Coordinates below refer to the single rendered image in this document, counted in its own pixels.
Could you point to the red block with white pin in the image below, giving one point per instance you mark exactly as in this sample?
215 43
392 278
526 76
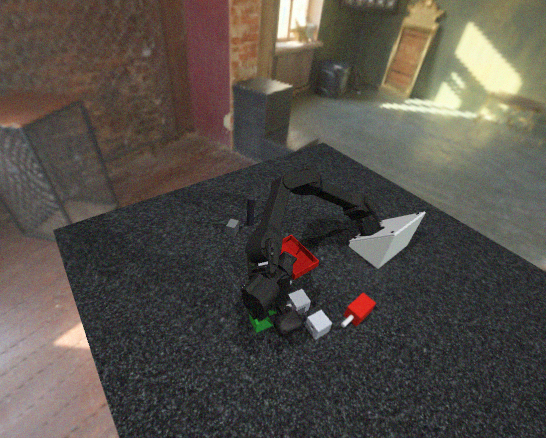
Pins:
358 310

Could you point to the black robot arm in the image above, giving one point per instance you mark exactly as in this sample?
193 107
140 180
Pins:
265 243

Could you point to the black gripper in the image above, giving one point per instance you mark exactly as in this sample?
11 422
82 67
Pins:
285 321

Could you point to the red tray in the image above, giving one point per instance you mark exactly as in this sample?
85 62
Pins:
305 260

